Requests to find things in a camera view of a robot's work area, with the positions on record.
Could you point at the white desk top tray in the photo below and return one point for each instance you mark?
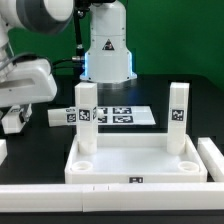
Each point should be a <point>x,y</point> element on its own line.
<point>134,158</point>

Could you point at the white marker sheet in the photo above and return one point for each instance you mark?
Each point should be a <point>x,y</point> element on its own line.
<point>126,115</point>

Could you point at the white fence bar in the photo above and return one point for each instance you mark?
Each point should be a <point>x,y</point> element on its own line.
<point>3,151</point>
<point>212,158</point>
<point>111,197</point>

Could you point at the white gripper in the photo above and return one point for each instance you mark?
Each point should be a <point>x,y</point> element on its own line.
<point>29,82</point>

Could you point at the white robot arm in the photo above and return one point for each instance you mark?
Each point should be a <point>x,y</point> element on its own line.
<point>51,17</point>

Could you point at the white front fence bar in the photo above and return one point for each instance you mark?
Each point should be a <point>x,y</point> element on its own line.
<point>111,197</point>

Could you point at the white right fence bar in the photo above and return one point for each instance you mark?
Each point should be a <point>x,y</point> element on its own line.
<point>212,158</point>

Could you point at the white left fence bar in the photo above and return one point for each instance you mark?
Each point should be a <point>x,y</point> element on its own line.
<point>3,151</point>

